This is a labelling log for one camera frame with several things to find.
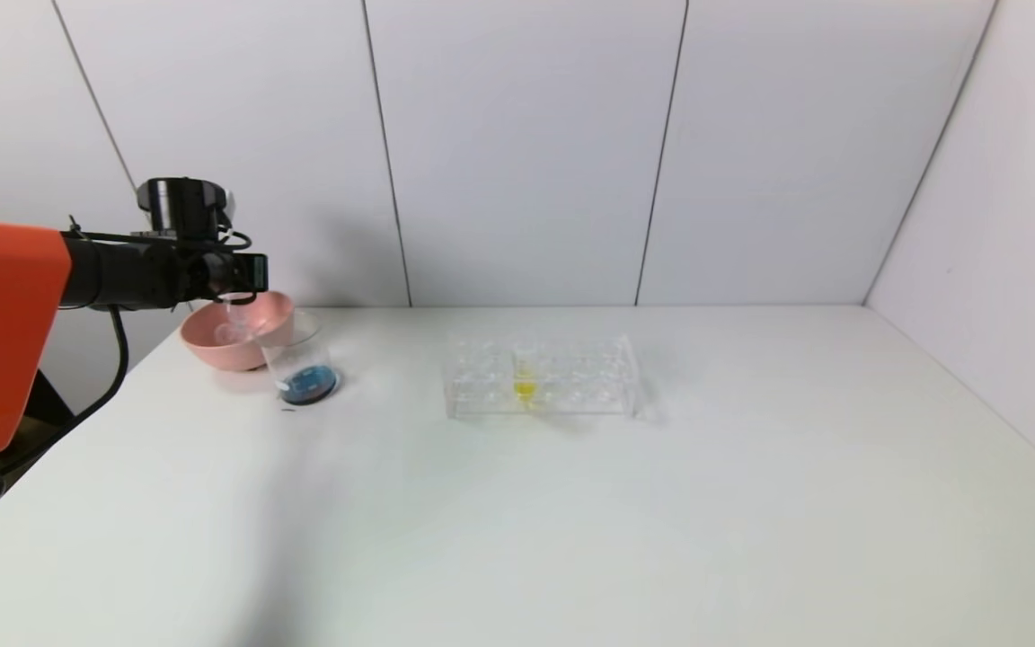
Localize clear glass beaker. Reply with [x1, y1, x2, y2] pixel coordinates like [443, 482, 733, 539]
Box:
[256, 311, 340, 407]

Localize test tube with blue pigment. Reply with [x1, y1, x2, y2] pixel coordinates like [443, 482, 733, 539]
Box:
[221, 292, 256, 335]

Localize test tube with yellow pigment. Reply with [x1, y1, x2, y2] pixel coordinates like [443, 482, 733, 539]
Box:
[513, 341, 538, 407]

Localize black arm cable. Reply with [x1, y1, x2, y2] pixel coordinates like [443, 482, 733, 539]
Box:
[0, 306, 130, 477]

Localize pink bowl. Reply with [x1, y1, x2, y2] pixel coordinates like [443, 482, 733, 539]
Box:
[181, 290, 296, 372]

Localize clear acrylic test tube rack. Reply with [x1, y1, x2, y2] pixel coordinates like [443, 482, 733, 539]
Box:
[444, 333, 641, 420]

